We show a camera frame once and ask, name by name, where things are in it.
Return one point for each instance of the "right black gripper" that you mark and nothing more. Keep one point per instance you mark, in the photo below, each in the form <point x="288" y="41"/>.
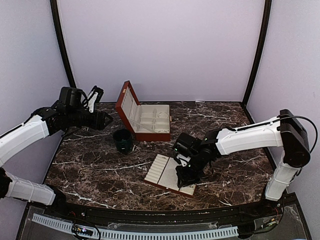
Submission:
<point x="185" y="179"/>

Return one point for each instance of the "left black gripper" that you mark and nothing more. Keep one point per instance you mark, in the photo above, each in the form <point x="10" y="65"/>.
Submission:
<point x="97" y="123"/>

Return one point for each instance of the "red jewelry tray cream insert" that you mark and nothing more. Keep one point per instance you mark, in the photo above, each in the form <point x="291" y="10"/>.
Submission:
<point x="162" y="174"/>

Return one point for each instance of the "dark green cup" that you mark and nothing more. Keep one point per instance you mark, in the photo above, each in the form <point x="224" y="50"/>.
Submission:
<point x="123" y="141"/>

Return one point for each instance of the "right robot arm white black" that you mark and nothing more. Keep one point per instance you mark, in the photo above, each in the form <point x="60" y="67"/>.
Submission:
<point x="284" y="131"/>

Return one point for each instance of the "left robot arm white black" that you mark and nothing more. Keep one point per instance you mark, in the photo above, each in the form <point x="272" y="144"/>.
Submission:
<point x="73" y="108"/>

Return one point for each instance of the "red wooden jewelry box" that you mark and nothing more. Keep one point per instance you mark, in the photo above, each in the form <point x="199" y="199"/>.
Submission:
<point x="148" y="122"/>

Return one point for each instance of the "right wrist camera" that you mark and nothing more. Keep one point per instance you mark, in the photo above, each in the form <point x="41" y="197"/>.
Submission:
<point x="181" y="159"/>

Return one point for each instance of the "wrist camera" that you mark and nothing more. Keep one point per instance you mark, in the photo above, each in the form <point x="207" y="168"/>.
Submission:
<point x="181" y="159"/>
<point x="94" y="97"/>

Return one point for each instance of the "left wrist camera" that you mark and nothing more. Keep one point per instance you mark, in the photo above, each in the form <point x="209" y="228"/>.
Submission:
<point x="94" y="97"/>

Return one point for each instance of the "white slotted cable duct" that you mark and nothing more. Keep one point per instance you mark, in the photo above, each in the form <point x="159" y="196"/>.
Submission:
<point x="133" y="231"/>

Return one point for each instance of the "black front table rail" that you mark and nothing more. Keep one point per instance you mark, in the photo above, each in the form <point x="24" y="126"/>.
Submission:
<point x="239" y="214"/>

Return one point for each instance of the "left black frame post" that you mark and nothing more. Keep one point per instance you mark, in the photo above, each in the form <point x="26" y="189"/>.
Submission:
<point x="61" y="43"/>

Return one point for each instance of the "black frame post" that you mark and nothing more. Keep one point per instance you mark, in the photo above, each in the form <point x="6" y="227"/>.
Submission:
<point x="61" y="43"/>
<point x="258" y="53"/>

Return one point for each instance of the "right black frame post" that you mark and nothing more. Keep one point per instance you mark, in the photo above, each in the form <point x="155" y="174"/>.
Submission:
<point x="258" y="53"/>

